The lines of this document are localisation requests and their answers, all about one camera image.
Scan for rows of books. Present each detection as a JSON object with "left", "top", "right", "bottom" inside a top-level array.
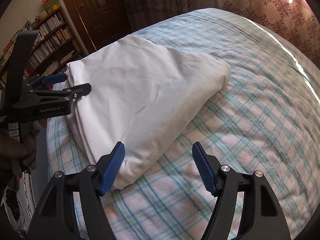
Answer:
[{"left": 0, "top": 12, "right": 75, "bottom": 80}]

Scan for wooden door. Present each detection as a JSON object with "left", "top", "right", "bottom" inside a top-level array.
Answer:
[{"left": 56, "top": 0, "right": 130, "bottom": 53}]

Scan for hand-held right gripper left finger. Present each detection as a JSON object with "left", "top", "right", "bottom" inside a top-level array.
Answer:
[{"left": 29, "top": 141, "right": 125, "bottom": 240}]

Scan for beige pants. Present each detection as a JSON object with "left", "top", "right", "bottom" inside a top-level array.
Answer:
[{"left": 65, "top": 34, "right": 232, "bottom": 191}]

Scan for yellow box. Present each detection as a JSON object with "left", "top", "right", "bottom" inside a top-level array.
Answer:
[{"left": 46, "top": 4, "right": 62, "bottom": 15}]

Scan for bed with plaid sheet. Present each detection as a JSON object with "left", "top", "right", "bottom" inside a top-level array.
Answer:
[{"left": 46, "top": 7, "right": 320, "bottom": 240}]

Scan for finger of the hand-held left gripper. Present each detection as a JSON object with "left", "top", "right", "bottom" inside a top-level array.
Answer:
[
  {"left": 41, "top": 73, "right": 68, "bottom": 86},
  {"left": 53, "top": 82, "right": 92, "bottom": 101}
]

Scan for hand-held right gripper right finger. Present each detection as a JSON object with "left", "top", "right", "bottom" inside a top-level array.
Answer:
[{"left": 192, "top": 142, "right": 292, "bottom": 240}]

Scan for person's left hand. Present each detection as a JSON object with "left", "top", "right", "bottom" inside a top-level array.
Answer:
[{"left": 0, "top": 121, "right": 42, "bottom": 177}]

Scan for wooden bookshelf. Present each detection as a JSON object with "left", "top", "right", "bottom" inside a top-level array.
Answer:
[{"left": 0, "top": 6, "right": 84, "bottom": 85}]

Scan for black and white shoe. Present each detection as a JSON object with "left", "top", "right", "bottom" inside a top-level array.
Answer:
[{"left": 0, "top": 171, "right": 37, "bottom": 238}]

